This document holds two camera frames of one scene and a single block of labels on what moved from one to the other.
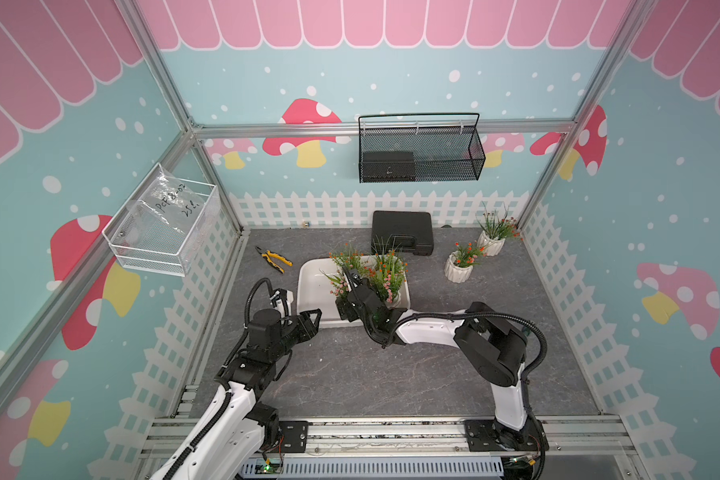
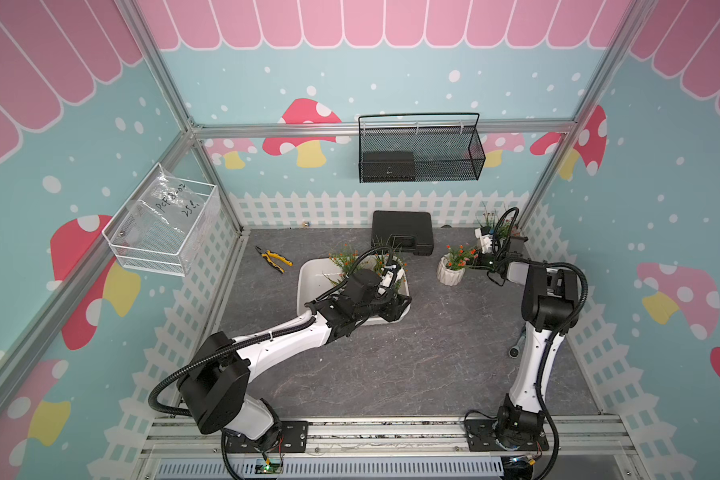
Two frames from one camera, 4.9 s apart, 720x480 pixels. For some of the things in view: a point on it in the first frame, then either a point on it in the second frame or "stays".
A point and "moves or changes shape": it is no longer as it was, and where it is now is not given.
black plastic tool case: [407, 231] stays
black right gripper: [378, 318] -> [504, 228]
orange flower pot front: [347, 258] stays
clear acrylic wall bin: [166, 225] stays
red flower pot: [459, 265] moves or changes shape
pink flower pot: [386, 277] stays
